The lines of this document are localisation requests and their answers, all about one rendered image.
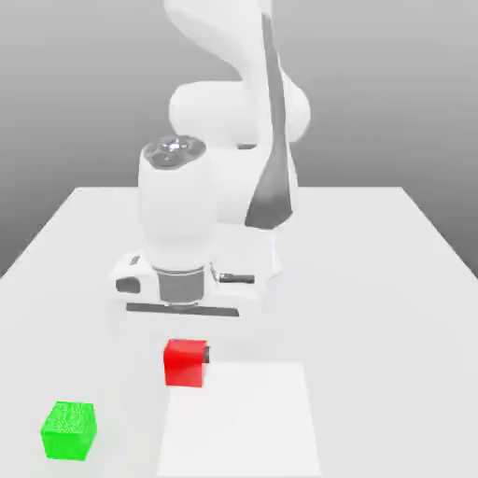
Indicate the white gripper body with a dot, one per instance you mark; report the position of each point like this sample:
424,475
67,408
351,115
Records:
183,324

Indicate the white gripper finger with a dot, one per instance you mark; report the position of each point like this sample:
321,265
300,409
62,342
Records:
206,354

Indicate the small red cube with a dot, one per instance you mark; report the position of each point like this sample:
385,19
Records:
185,364

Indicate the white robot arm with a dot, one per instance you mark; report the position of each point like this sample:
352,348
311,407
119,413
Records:
175,209

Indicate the small green cube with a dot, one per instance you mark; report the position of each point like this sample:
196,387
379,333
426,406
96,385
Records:
68,431

